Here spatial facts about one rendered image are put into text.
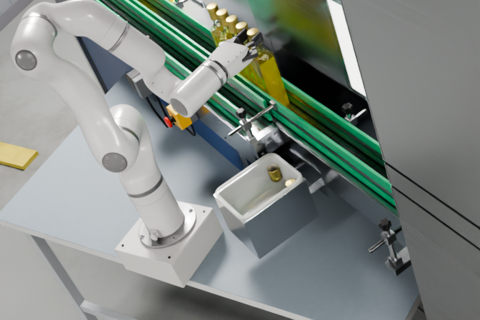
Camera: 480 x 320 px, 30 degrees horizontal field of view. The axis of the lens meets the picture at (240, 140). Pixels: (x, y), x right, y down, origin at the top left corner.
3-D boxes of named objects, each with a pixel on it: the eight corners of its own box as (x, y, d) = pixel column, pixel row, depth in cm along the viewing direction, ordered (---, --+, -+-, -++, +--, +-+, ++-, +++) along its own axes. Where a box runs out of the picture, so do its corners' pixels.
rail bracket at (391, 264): (440, 261, 225) (426, 201, 210) (389, 301, 220) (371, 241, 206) (427, 251, 228) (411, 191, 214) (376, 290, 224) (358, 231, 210)
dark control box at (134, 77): (161, 88, 322) (153, 71, 316) (143, 100, 320) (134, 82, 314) (151, 79, 328) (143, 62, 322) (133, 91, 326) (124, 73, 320)
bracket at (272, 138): (285, 144, 270) (279, 127, 265) (261, 161, 267) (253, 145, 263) (278, 139, 272) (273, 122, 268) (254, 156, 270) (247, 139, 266)
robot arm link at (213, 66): (202, 84, 254) (209, 78, 255) (225, 91, 248) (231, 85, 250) (193, 62, 249) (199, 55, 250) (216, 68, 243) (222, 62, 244)
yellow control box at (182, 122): (199, 120, 302) (192, 103, 297) (181, 132, 300) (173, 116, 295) (189, 111, 307) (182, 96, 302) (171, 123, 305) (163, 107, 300)
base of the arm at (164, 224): (181, 251, 268) (156, 207, 257) (129, 246, 277) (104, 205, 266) (206, 205, 280) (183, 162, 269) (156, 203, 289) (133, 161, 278)
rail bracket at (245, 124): (283, 123, 266) (273, 92, 258) (238, 155, 262) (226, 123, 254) (278, 119, 268) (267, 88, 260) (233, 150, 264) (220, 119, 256)
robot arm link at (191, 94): (210, 91, 254) (226, 86, 246) (179, 121, 248) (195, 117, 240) (191, 68, 252) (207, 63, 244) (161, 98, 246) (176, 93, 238)
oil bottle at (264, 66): (291, 103, 273) (271, 48, 259) (276, 113, 271) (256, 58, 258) (280, 96, 277) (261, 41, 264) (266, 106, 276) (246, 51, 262)
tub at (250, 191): (313, 197, 259) (305, 176, 253) (251, 241, 253) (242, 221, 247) (279, 169, 271) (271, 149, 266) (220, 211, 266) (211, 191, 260)
